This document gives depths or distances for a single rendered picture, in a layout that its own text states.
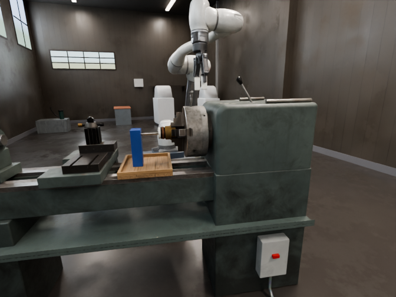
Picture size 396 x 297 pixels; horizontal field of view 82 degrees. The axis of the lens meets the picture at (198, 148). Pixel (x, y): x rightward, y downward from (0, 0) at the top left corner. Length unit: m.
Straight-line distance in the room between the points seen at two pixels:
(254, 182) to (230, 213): 0.23
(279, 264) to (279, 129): 0.85
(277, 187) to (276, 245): 0.36
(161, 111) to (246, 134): 7.50
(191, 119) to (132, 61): 9.71
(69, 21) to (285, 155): 10.50
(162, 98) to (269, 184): 7.55
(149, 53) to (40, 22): 4.09
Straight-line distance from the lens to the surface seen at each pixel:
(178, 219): 1.51
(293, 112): 1.39
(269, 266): 1.65
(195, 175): 1.33
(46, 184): 1.37
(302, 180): 1.53
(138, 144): 1.39
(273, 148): 1.37
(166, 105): 8.71
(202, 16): 1.26
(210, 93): 8.80
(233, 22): 1.33
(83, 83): 10.90
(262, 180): 1.40
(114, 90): 10.82
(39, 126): 8.96
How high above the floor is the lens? 1.34
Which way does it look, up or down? 15 degrees down
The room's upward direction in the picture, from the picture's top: 1 degrees counter-clockwise
